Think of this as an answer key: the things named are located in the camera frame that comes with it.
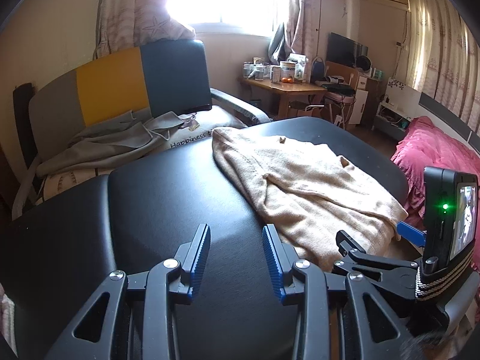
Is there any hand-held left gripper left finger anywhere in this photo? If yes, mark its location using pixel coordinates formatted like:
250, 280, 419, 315
45, 223, 211, 360

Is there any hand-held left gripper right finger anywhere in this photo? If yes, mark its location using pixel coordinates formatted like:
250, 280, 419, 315
262, 224, 428, 360

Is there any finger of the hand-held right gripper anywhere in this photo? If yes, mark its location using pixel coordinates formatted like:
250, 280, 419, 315
333, 230, 418, 299
397, 222, 426, 248

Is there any beige knitted sweater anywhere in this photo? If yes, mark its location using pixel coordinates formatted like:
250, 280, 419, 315
212, 127, 409, 272

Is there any pink bedspread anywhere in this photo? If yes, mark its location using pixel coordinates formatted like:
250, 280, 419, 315
390, 116, 480, 229

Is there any white and black headboard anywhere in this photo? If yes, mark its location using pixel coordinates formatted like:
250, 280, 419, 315
385, 77, 480, 147

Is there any printed seat cushion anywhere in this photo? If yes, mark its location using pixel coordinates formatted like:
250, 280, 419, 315
35, 109, 248, 203

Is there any white cabinet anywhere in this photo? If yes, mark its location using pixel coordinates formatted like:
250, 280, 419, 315
349, 73, 370, 124

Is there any grey cloth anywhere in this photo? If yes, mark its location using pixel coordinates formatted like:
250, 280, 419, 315
35, 110, 199, 177

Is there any wooden desk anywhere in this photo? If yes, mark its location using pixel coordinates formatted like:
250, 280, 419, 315
240, 77, 327, 121

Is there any wooden chair with pink seat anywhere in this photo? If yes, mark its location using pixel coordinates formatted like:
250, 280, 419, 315
322, 61, 360, 128

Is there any patterned curtain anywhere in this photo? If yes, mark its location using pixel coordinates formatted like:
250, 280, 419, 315
287, 0, 361, 64
407, 0, 480, 136
95, 0, 196, 61

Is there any group of bottles and jars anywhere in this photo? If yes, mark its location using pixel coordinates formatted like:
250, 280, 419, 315
242, 54, 312, 84

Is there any black monitor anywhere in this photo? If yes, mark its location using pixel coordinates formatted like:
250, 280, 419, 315
327, 32, 369, 69

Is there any grey yellow blue armchair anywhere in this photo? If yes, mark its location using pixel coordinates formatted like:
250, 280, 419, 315
12, 39, 272, 220

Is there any white air conditioner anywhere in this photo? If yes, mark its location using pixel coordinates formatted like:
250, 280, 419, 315
360, 0, 409, 12

